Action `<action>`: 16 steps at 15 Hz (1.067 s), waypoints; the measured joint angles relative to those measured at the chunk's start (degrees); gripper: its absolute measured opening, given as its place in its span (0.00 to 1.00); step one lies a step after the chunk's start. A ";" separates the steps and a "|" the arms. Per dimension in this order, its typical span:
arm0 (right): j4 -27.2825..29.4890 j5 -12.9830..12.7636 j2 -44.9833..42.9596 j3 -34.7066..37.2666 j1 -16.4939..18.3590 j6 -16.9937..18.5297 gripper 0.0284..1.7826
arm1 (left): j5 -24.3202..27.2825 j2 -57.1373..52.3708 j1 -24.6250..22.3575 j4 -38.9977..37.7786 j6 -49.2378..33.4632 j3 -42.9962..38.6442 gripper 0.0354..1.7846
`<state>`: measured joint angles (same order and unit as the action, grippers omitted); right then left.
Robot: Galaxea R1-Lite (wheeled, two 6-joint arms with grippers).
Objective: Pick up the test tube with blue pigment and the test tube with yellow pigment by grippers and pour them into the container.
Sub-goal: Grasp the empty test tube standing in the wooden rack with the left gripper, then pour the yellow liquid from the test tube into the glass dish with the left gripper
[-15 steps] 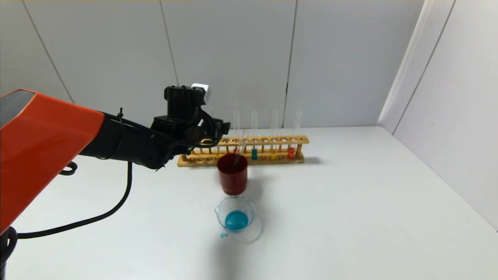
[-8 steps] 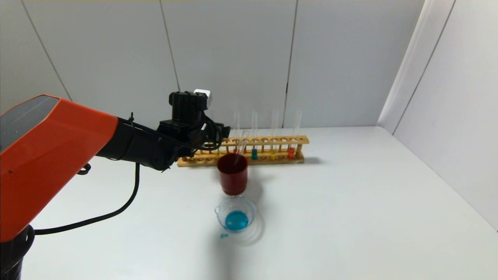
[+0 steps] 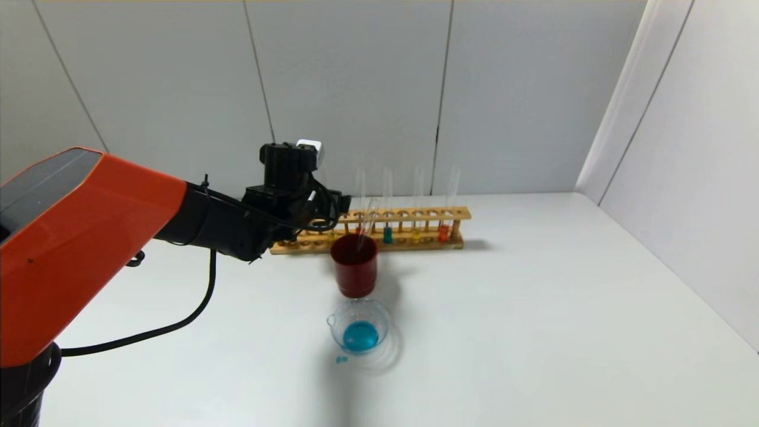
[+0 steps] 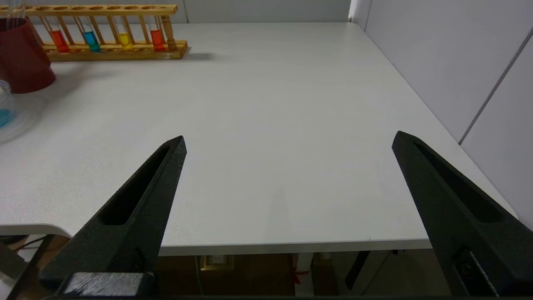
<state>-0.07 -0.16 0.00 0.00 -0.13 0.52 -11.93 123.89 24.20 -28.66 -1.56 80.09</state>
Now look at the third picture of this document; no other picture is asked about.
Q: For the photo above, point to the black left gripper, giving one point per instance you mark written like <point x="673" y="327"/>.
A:
<point x="335" y="203"/>

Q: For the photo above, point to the test tube with blue pigment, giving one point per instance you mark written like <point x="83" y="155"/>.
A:
<point x="367" y="225"/>
<point x="386" y="236"/>

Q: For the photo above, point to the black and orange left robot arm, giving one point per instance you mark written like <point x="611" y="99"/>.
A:
<point x="89" y="237"/>

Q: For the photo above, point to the test tube with red pigment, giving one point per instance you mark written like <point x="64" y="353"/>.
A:
<point x="443" y="234"/>
<point x="360" y="190"/>

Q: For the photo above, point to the wooden test tube rack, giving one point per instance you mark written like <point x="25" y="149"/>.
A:
<point x="415" y="214"/>

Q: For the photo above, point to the red plastic cup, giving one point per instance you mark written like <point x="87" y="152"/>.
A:
<point x="354" y="276"/>

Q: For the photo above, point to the clear glass beaker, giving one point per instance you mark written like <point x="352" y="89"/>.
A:
<point x="360" y="335"/>

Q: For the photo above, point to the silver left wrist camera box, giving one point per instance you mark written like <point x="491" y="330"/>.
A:
<point x="311" y="148"/>

